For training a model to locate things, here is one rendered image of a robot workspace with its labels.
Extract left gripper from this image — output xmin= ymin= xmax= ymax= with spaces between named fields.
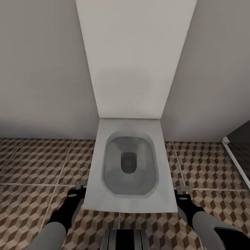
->
xmin=68 ymin=188 xmax=86 ymax=199

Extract robot trunk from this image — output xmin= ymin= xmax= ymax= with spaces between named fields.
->
xmin=100 ymin=230 xmax=150 ymax=250

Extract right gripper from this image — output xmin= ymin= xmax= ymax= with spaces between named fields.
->
xmin=175 ymin=194 xmax=192 ymax=202

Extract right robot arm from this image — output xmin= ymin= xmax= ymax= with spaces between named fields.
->
xmin=175 ymin=186 xmax=250 ymax=250

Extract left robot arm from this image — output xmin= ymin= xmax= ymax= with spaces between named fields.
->
xmin=24 ymin=181 xmax=88 ymax=250

